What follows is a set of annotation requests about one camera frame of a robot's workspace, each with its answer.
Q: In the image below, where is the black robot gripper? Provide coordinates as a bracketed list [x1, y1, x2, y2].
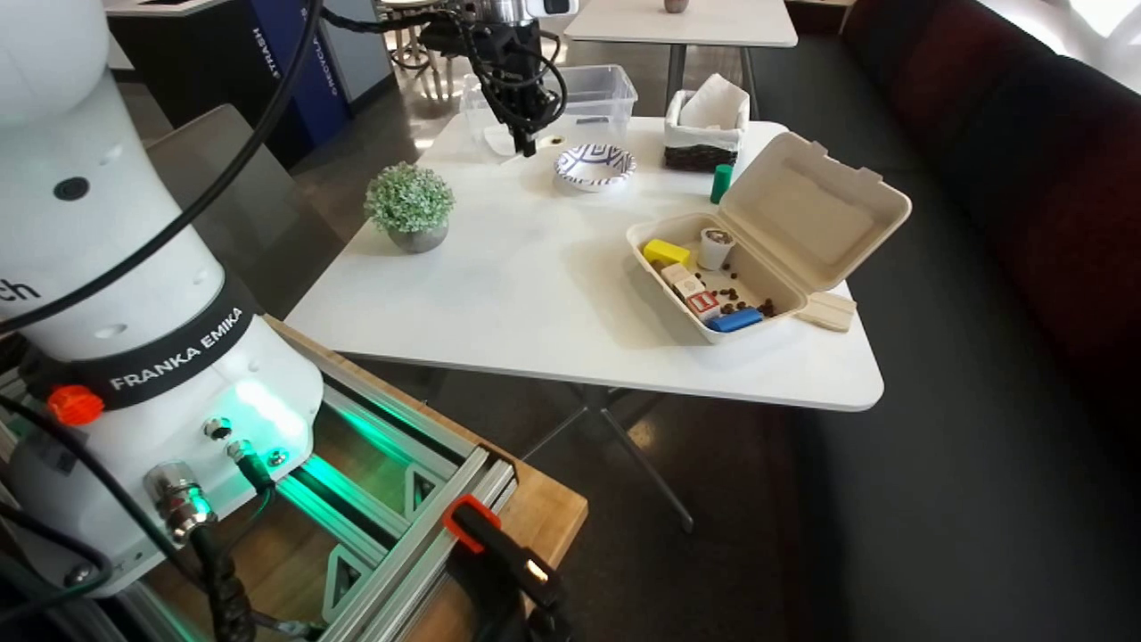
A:
[422, 0, 567, 155]

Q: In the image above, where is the red black clamp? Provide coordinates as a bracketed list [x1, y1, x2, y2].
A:
[440, 496, 574, 642]

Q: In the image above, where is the red white letter block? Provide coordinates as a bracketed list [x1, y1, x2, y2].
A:
[662, 264, 735, 321]

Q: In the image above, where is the clear plastic storage bin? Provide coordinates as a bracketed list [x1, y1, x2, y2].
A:
[540, 64, 637, 144]

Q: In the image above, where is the white small cup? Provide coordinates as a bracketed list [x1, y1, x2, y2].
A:
[700, 225, 735, 271]

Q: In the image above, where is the beige takeaway clamshell pack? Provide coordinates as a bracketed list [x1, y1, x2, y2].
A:
[628, 133, 912, 344]

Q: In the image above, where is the blue patterned paper bowl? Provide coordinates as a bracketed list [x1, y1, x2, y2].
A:
[558, 144, 633, 192]

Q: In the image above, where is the blue cylinder block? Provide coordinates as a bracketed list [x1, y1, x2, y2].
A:
[706, 306, 763, 333]

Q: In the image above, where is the beige wooden block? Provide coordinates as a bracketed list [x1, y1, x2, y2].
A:
[797, 291, 856, 333]

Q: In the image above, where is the dark bench sofa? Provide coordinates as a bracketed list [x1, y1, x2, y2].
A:
[760, 0, 1141, 642]

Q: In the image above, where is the white square container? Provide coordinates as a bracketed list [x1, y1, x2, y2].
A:
[662, 76, 749, 173]

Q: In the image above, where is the green small block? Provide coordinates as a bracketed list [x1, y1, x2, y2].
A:
[709, 163, 735, 205]

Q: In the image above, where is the green round artificial plant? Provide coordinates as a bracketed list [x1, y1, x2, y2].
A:
[364, 163, 453, 253]

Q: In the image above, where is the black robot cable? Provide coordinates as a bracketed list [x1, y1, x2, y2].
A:
[0, 0, 332, 359]

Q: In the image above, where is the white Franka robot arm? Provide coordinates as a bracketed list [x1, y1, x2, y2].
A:
[0, 0, 325, 590]

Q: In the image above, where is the yellow block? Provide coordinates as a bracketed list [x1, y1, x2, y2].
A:
[637, 239, 693, 268]

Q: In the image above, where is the aluminium frame rail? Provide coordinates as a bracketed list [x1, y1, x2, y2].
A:
[119, 344, 527, 642]

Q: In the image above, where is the white side table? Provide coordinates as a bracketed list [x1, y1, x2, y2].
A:
[567, 0, 800, 48]

